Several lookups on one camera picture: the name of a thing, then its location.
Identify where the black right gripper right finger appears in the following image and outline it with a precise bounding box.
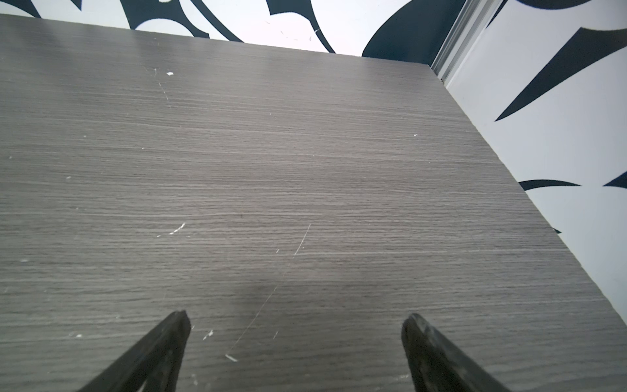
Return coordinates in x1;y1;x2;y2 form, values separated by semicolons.
401;314;508;392

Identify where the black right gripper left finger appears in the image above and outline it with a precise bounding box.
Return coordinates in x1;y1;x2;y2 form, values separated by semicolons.
81;310;191;392

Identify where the aluminium corner frame post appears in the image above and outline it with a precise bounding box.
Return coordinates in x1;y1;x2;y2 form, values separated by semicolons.
430;0;506;88

